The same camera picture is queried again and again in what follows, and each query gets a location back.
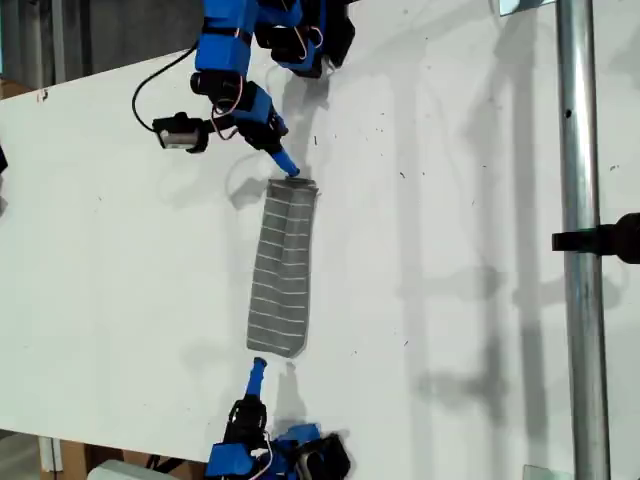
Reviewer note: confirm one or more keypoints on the grey striped towel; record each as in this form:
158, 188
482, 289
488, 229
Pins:
282, 270

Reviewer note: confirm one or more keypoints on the white plastic object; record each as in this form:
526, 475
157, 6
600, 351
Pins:
117, 471

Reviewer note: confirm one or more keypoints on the black object at table edge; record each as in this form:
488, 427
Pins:
3, 160

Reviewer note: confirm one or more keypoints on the black clamp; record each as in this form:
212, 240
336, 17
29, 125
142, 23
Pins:
605, 239

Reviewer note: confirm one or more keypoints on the black camera stalk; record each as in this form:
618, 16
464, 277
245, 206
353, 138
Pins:
222, 127

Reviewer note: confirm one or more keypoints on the black camera box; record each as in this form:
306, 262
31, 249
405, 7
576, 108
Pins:
175, 134

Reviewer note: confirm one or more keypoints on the steel post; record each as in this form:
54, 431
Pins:
580, 150

